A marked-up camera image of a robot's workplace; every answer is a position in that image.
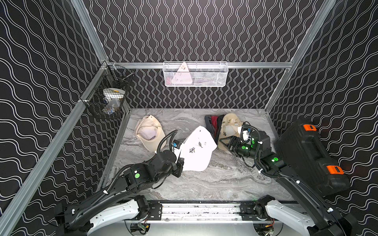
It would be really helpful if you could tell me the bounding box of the white wire wall basket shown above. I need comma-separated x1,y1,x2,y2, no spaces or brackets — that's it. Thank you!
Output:
162,61,229,87

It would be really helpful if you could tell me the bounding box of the red and black cap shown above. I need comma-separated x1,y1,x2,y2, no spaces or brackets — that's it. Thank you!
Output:
210,115,224,143

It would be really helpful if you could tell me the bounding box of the aluminium corner frame post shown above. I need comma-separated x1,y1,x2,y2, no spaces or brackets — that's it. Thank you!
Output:
71,0,109,63

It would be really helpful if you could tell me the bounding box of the white baseball cap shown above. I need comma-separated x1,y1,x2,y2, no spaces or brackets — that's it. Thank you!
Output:
172,126,217,172

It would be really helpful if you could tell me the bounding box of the pink triangular card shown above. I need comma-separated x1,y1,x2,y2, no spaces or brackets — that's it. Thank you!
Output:
171,62,193,86

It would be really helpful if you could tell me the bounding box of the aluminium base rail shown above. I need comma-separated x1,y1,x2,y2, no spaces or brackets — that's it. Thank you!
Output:
142,201,269,224

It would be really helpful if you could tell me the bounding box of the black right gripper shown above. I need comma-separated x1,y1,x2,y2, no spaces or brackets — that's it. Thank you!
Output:
219,136,260,162

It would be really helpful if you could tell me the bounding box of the white item in black basket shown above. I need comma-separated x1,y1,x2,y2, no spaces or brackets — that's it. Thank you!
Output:
102,88,126,115

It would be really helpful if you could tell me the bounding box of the beige cap with black lettering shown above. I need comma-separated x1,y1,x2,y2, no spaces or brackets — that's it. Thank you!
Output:
218,113,243,151

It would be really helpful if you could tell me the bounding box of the dark grey cap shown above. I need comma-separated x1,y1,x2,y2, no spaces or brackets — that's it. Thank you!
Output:
204,115,216,139

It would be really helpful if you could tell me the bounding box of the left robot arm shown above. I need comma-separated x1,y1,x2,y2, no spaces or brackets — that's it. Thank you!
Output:
54,150,185,236

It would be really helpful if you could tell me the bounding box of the black wire mesh basket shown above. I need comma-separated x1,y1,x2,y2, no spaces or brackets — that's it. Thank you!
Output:
84,64,135,120

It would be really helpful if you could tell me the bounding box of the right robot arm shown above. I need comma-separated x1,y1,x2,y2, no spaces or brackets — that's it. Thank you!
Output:
219,125,357,236

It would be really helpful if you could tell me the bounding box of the cream baseball cap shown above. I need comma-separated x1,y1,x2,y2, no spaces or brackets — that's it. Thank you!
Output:
134,115,165,152

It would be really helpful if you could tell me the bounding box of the black plastic tool case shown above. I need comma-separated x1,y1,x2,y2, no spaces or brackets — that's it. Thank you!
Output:
275,119,350,196

